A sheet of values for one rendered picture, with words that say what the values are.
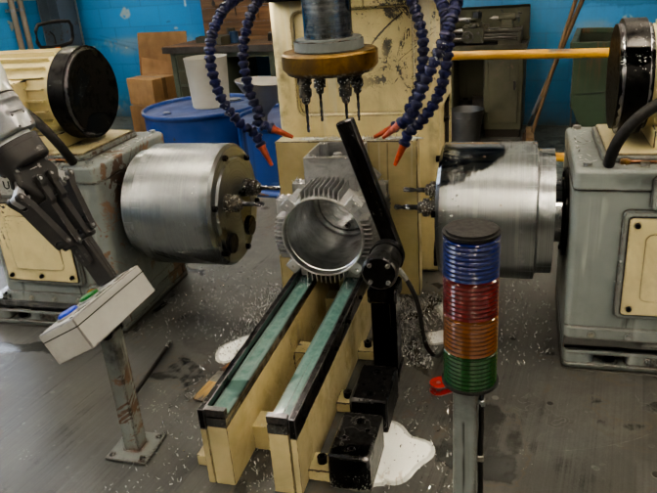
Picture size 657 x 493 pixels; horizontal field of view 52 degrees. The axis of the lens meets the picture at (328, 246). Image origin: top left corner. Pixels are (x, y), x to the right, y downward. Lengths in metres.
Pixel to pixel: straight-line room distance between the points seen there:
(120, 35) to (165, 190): 6.87
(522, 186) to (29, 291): 1.03
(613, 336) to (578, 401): 0.13
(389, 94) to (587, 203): 0.53
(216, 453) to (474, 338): 0.44
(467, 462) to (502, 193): 0.49
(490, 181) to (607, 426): 0.43
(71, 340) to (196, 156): 0.52
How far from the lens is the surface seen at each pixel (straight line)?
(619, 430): 1.14
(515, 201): 1.16
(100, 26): 8.32
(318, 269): 1.29
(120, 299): 1.01
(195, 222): 1.30
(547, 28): 6.31
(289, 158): 1.43
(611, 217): 1.15
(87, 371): 1.38
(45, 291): 1.55
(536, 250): 1.19
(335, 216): 1.44
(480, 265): 0.70
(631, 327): 1.24
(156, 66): 7.59
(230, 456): 1.00
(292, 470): 0.98
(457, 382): 0.78
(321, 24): 1.25
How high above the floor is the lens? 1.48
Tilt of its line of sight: 23 degrees down
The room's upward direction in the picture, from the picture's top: 5 degrees counter-clockwise
